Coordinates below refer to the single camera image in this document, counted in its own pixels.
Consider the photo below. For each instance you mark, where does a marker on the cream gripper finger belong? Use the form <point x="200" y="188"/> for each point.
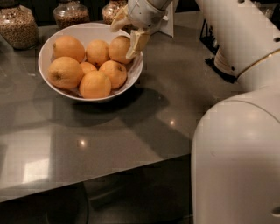
<point x="120" y="20"/>
<point x="138" y="41"/>

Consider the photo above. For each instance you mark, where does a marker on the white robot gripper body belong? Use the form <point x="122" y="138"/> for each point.
<point x="144" y="14"/>

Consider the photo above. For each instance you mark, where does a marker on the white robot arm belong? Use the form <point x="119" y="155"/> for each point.
<point x="236" y="146"/>

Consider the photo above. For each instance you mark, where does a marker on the white ceramic bowl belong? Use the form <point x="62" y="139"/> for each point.
<point x="85" y="33"/>

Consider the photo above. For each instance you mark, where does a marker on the glass jar right cereal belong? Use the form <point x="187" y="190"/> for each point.
<point x="109" y="11"/>

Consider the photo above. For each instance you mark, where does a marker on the glass jar cereal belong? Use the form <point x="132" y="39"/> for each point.
<point x="70" y="12"/>
<point x="17" y="25"/>
<point x="109" y="11"/>

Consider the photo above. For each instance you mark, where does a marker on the white folded paper sign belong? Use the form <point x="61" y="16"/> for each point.
<point x="167" y="23"/>

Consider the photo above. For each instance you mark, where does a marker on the glass jar middle cereal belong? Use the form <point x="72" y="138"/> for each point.
<point x="70" y="12"/>

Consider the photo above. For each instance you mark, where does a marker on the small orange in centre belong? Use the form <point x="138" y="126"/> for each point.
<point x="87" y="67"/>

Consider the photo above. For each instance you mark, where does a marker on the glass jar left cereal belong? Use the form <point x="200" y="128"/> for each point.
<point x="17" y="25"/>

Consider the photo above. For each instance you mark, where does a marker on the black wire rack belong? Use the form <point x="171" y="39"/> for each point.
<point x="217" y="63"/>

